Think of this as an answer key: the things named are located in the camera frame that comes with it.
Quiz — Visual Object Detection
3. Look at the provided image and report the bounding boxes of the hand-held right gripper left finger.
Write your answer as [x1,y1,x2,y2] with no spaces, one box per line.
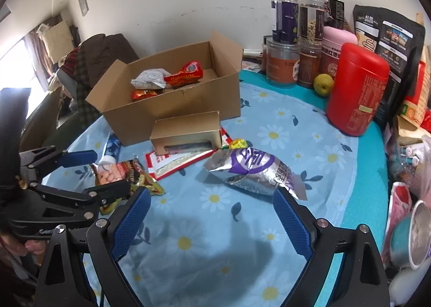
[35,187,152,307]

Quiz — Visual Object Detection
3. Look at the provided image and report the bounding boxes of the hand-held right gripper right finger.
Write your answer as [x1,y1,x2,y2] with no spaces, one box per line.
[272,187,391,307]

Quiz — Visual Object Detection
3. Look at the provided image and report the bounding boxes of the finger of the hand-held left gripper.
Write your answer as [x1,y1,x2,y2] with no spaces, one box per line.
[10,180,132,224]
[18,145,99,181]

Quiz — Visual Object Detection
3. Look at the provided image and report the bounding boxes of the brown peanut snack packet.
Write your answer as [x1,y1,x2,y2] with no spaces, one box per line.
[89,157,165,215]

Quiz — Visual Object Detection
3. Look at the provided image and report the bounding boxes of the blue white snack tube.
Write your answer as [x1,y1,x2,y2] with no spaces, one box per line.
[98,130,122,168]

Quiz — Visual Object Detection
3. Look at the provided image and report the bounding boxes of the silver purple snack packet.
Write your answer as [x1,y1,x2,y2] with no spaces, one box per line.
[204,147,308,201]

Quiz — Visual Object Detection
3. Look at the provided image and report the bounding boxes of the small orange red packet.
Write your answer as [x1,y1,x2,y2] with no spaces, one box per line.
[131,89,159,102]

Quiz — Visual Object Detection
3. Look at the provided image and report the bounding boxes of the white patterned snack packet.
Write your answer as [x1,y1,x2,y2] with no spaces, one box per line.
[131,69,172,90]

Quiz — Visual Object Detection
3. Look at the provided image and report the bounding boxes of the cardboard box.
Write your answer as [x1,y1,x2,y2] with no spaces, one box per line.
[85,31,245,146]

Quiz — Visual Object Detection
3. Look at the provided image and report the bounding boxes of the red snack packet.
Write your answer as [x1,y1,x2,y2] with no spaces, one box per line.
[164,61,204,88]

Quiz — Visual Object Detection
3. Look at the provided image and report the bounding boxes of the person's left hand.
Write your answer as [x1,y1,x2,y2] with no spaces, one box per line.
[0,231,47,257]

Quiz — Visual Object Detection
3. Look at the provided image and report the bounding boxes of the window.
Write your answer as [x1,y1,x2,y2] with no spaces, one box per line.
[0,37,44,119]

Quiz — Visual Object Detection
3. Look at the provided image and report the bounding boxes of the green plaid shirt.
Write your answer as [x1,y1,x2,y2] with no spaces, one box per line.
[72,47,102,119]

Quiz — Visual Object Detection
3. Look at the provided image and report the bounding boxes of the flat red white packet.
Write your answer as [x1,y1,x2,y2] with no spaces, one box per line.
[145,127,233,181]

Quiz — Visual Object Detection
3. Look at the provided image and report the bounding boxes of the brown curtain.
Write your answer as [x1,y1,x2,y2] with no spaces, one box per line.
[25,29,51,85]

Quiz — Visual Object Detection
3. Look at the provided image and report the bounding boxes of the blue floral tablecloth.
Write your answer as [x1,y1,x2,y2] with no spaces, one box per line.
[42,83,359,307]

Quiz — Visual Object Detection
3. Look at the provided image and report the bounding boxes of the teal table cover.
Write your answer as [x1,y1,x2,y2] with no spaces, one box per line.
[239,69,391,307]

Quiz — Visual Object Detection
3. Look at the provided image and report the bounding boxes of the red striped garment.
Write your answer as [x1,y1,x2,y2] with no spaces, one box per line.
[62,51,85,73]

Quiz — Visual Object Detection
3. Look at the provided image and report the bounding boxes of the beige board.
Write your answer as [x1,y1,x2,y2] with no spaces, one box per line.
[42,20,73,61]

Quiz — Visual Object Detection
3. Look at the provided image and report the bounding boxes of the small gold box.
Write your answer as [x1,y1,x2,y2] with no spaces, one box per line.
[150,111,223,156]

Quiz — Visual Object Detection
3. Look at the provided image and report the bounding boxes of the pink white packet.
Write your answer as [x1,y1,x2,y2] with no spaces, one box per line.
[384,182,413,258]

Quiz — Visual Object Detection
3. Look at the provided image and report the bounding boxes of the teal bowl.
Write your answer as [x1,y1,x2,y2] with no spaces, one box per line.
[391,215,415,265]

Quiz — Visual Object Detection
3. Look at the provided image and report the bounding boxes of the metal bowl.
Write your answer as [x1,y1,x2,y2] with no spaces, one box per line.
[407,200,431,270]

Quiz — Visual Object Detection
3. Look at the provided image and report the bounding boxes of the white bowl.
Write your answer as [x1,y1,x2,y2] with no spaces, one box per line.
[387,267,426,307]

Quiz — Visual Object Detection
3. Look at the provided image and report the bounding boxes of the pack of small vials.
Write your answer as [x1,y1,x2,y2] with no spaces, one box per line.
[397,145,425,168]

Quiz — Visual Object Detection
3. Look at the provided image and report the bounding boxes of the translucent pink plastic bag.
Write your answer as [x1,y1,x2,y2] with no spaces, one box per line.
[387,135,431,200]

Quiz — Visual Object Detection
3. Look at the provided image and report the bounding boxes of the green pear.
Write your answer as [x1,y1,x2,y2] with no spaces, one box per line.
[313,73,335,96]

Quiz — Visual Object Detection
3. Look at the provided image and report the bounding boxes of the red canister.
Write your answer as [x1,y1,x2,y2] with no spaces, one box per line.
[325,42,390,137]

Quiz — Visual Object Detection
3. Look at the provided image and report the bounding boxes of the brown paper bag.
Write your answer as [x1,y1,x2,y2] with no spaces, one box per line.
[392,114,431,146]

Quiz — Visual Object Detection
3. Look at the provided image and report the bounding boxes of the wide jar orange label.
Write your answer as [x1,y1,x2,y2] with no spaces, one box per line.
[265,39,301,84]

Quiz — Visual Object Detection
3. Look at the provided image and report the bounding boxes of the jar of brown powder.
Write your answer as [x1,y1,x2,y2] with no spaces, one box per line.
[297,42,323,89]

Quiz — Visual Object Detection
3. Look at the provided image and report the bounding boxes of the printed papers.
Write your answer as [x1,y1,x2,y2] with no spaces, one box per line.
[242,47,267,73]

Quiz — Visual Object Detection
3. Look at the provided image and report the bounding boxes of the cream red paper bag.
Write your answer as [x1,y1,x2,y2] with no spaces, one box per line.
[402,60,431,132]

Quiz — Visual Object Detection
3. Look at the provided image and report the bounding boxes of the pink canister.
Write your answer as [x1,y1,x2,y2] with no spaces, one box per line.
[320,26,357,80]

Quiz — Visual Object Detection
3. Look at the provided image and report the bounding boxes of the clear jar of grains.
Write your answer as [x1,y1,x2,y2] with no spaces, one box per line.
[298,0,325,46]

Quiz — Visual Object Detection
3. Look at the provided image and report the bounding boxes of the black printed bag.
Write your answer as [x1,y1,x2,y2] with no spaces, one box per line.
[353,5,425,130]

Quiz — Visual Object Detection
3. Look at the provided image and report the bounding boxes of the clear jar purple label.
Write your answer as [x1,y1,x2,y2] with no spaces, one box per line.
[271,0,301,43]

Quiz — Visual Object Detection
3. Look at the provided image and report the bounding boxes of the clear jar dark label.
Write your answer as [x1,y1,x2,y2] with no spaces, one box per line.
[324,0,345,30]

